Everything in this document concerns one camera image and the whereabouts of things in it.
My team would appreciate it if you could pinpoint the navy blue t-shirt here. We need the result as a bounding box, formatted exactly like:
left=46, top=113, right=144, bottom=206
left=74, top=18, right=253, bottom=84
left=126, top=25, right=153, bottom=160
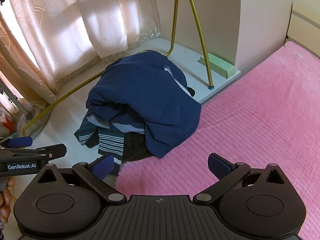
left=86, top=50, right=201, bottom=158

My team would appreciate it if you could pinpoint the gold metal clothes rack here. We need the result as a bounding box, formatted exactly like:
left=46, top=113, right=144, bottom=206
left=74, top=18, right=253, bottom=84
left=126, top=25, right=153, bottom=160
left=22, top=0, right=215, bottom=137

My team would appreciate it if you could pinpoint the person's left hand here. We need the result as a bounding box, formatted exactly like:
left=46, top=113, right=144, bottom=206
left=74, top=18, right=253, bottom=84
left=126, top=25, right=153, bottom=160
left=1, top=177, right=15, bottom=224

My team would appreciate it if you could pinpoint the grey metal stand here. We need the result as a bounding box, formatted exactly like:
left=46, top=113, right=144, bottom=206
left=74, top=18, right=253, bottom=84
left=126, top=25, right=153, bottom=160
left=0, top=78, right=34, bottom=121

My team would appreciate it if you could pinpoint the striped shirt in pile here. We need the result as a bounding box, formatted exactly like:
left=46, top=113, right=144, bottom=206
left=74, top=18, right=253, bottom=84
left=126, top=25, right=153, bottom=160
left=74, top=112, right=145, bottom=165

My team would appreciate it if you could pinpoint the black garment in pile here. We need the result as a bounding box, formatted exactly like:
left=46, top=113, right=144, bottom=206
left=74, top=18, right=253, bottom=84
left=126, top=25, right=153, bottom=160
left=85, top=87, right=196, bottom=164

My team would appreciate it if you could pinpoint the pink bed blanket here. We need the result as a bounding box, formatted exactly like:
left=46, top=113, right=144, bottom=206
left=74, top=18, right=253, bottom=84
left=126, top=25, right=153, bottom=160
left=116, top=42, right=319, bottom=239

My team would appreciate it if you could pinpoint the green box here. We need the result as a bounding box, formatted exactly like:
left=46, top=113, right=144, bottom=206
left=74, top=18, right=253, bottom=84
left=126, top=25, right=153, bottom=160
left=208, top=53, right=236, bottom=79

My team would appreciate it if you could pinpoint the beige patterned curtain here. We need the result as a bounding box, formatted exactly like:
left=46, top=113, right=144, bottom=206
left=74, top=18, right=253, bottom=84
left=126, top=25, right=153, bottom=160
left=1, top=0, right=161, bottom=108

